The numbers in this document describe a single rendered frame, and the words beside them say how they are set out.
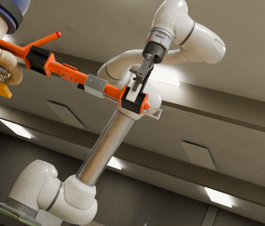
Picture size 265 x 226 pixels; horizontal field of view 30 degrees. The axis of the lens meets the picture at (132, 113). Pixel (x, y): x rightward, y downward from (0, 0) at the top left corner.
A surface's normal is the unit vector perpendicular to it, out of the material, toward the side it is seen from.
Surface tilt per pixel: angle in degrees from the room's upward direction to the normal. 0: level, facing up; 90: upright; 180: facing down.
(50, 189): 88
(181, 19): 89
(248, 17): 180
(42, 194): 98
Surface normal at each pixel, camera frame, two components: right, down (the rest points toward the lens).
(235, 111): -0.29, -0.44
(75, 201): 0.18, 0.15
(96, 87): 0.03, -0.33
